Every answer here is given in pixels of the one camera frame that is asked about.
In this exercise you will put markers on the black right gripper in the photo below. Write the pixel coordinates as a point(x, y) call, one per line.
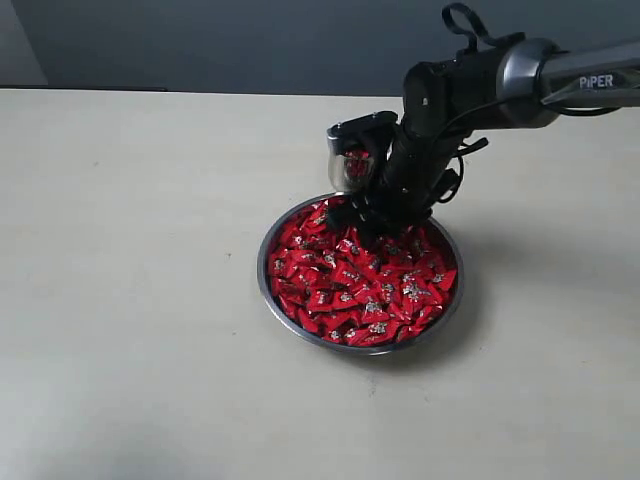
point(409, 177)

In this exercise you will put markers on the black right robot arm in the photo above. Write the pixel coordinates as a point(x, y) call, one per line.
point(524, 84)

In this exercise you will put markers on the steel cup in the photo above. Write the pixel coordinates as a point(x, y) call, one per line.
point(340, 182)

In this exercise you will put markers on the pile of red candies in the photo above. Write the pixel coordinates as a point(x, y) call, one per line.
point(362, 285)

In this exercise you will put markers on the steel bowl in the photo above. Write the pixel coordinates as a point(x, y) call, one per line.
point(360, 280)

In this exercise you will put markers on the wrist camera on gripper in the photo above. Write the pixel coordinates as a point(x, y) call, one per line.
point(371, 133)

